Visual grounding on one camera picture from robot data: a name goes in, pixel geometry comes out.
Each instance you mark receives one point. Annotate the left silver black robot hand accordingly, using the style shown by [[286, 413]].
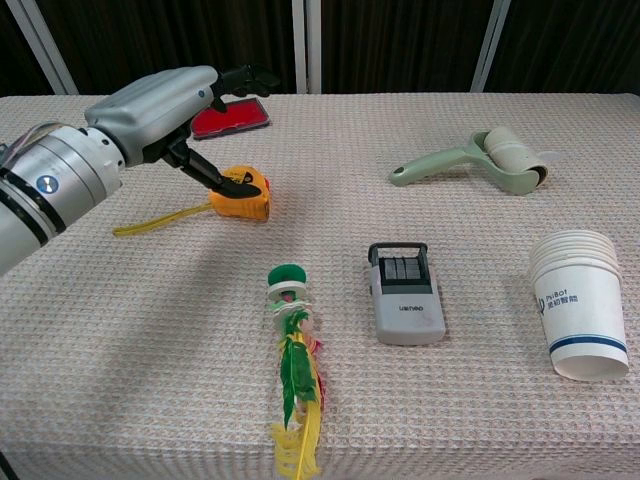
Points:
[[150, 110]]

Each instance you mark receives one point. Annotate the yellow tape measure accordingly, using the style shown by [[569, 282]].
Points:
[[245, 205]]

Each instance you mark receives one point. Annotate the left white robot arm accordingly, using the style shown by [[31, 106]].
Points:
[[50, 185]]

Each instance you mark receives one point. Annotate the black pleated curtain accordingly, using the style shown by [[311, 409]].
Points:
[[165, 35]]

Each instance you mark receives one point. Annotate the red ink pad tray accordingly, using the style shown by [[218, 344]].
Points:
[[235, 119]]

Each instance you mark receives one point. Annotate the beige woven tablecloth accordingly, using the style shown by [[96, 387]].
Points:
[[150, 350]]

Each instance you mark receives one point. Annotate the green yellow feather shuttlecock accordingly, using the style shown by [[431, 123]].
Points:
[[295, 370]]

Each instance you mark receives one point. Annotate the grey date stamp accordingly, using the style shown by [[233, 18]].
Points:
[[407, 320]]

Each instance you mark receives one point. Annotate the stack of white paper cups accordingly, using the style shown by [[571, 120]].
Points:
[[580, 310]]

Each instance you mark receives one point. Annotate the white metal frame post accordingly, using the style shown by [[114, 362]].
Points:
[[306, 45], [42, 47], [492, 45]]

